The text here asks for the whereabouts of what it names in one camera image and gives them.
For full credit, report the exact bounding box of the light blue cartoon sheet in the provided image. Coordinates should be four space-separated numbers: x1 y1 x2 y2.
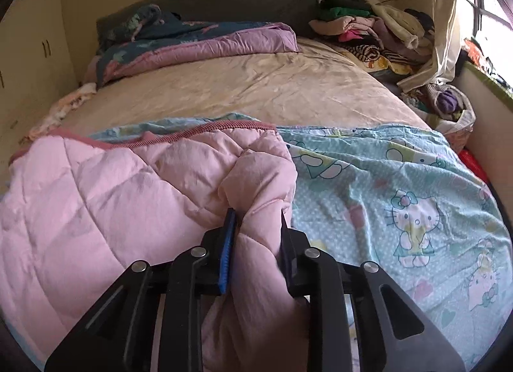
85 111 513 372

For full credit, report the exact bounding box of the bag with purple clothes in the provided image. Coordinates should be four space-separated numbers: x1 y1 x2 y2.
399 84 476 154

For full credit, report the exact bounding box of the beige bed sheet mattress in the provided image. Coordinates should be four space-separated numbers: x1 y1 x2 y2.
23 37 434 145

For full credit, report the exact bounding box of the cream window curtain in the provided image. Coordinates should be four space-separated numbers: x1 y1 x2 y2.
398 0 461 92

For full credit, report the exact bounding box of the red plastic box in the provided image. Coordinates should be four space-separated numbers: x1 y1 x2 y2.
458 148 489 183

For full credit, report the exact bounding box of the purple and teal floral quilt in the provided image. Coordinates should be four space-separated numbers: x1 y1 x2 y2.
83 4 299 88

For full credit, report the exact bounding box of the cluttered green windowsill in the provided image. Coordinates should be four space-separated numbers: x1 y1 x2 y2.
461 38 512 109

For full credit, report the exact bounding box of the pile of mixed clothes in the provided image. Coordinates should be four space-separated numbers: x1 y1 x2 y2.
309 0 435 78

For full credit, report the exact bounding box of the peach white small cloth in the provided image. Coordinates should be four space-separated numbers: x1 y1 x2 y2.
19 83 97 145

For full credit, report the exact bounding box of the pink quilted padded jacket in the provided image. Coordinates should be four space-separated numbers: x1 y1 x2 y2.
1 121 308 371

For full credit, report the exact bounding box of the window with dark frame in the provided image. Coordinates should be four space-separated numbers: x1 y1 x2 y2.
457 0 512 68

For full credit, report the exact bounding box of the cream wardrobe with drawers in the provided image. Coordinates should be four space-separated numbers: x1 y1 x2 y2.
1 0 77 167

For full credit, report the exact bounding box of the dark green headboard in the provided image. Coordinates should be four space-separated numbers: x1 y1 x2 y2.
97 0 318 37

